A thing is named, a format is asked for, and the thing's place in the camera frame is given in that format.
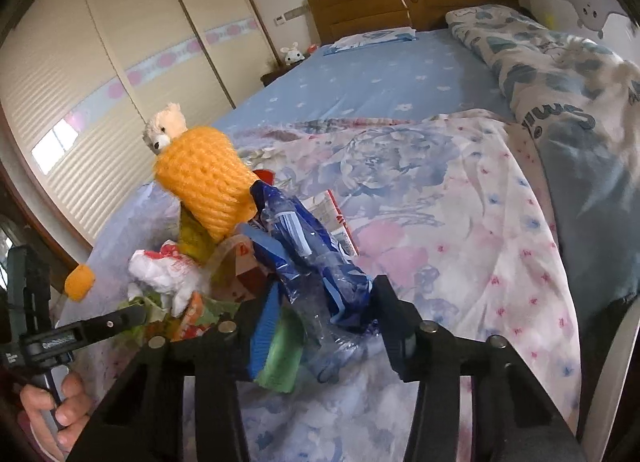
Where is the small orange foam piece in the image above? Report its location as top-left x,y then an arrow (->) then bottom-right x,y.
64,263 -> 96,301

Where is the grey bed guard rail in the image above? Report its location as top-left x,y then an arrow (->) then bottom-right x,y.
523,0 -> 639,64

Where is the blue white pillow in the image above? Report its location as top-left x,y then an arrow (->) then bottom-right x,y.
324,26 -> 416,55

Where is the cream sliding wardrobe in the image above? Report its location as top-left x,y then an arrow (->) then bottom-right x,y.
1,0 -> 276,241

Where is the person's left hand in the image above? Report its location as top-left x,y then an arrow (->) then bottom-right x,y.
20,372 -> 92,461

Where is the floral pink blue blanket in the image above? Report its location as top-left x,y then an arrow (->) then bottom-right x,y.
56,108 -> 584,462

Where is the white rabbit plush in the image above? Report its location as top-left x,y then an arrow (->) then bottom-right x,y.
280,41 -> 306,66

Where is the crushed blue plastic bottle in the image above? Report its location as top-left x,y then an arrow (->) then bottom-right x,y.
239,180 -> 376,383

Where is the green yellow snack package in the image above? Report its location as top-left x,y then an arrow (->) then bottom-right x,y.
117,292 -> 241,346

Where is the red white box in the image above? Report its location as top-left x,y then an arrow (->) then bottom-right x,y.
234,168 -> 359,303

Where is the crumpled white tissue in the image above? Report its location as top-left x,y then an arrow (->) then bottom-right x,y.
128,240 -> 204,318

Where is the blue white cartoon duvet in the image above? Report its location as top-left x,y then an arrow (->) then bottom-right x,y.
446,4 -> 639,299

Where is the orange foam fruit net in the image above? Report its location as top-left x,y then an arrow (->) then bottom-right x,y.
154,127 -> 258,244

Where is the beige teddy bear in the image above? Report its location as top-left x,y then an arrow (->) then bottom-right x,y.
142,103 -> 188,155

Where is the white round trash bin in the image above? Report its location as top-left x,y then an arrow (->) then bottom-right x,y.
582,299 -> 639,461

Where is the dark wooden nightstand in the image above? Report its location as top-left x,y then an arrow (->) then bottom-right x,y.
260,61 -> 302,87

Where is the yellow snack wrapper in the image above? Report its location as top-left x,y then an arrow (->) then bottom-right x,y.
178,204 -> 216,265

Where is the green drink carton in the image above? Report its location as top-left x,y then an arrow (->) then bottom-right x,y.
255,309 -> 305,394

